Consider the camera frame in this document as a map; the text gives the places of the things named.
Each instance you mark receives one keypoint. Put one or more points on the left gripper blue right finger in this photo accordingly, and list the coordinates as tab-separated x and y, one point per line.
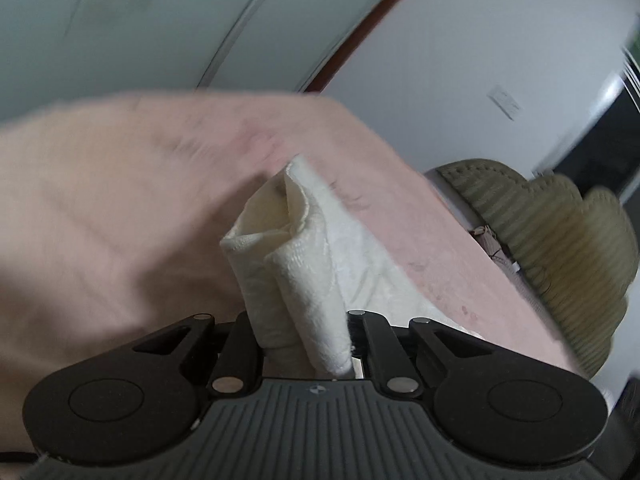
383	357

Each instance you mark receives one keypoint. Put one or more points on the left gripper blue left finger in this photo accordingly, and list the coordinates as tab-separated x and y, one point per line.
239	366

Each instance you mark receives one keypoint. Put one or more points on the white pants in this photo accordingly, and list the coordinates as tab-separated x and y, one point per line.
302	263

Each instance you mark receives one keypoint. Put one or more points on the pink bed blanket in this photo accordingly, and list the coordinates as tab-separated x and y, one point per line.
112	211

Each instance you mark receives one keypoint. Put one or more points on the olive padded headboard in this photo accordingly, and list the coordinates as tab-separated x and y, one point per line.
578	251

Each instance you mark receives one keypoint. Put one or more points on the glass wardrobe sliding door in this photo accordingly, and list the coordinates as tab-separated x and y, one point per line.
59	50

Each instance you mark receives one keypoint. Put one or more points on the white wall socket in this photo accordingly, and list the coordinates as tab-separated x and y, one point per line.
505	102

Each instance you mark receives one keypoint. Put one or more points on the dark window with frame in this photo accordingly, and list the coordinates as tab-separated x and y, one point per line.
605	154

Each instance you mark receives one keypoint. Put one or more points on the brown wooden door frame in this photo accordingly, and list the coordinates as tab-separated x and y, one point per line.
329	68

